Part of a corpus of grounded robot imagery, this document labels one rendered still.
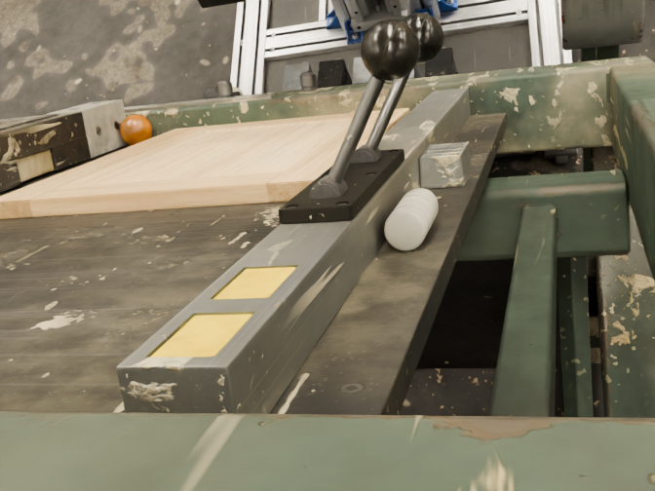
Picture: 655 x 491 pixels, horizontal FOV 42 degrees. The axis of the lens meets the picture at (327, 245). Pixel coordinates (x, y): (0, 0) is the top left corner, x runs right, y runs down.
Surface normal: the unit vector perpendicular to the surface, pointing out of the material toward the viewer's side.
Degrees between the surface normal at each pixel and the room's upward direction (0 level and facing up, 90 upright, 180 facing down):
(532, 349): 50
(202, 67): 0
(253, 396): 90
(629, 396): 0
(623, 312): 0
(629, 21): 90
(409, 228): 40
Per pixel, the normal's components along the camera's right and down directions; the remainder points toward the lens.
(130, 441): -0.12, -0.96
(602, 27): -0.07, 0.92
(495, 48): -0.27, -0.40
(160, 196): -0.26, 0.29
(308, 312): 0.96, -0.04
